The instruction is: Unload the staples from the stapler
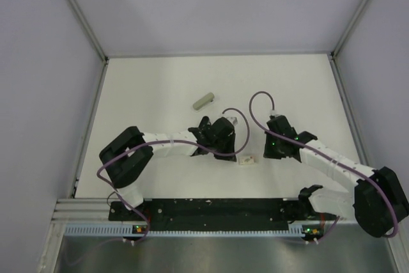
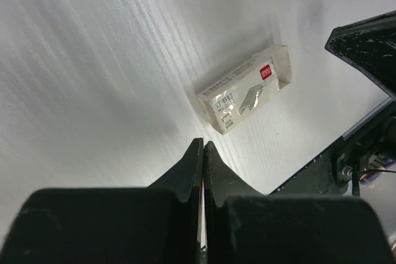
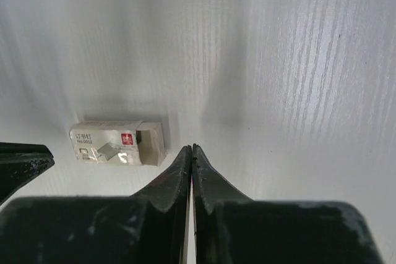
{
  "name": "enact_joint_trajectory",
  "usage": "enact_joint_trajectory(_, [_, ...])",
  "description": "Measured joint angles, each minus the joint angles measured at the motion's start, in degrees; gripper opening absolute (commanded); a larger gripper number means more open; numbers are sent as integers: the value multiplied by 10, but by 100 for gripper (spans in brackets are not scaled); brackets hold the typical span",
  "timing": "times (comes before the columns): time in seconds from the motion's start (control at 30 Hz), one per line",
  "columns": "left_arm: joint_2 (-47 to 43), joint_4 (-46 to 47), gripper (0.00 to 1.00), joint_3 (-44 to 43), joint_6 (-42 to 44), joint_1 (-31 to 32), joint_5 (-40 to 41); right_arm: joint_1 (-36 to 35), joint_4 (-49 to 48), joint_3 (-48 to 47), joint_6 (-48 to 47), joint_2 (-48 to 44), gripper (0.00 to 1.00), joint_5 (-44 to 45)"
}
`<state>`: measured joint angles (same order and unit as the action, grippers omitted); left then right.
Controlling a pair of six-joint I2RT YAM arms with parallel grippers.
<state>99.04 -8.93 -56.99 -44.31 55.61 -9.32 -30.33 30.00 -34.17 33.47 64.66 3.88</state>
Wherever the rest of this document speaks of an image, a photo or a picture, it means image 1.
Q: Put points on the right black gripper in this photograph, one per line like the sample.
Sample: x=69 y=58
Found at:
x=272 y=146

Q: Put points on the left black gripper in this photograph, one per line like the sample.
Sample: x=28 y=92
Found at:
x=229 y=144

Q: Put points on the black stapler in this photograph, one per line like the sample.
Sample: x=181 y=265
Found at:
x=205 y=123

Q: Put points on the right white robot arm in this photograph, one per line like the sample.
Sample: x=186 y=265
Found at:
x=372 y=197

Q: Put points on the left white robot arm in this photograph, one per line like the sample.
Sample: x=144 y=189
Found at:
x=130 y=152

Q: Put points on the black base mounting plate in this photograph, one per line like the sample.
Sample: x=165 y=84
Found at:
x=217 y=214

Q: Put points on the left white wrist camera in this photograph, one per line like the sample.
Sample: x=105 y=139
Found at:
x=233 y=120

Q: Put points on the grey slotted cable duct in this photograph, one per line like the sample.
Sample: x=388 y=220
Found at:
x=128 y=230

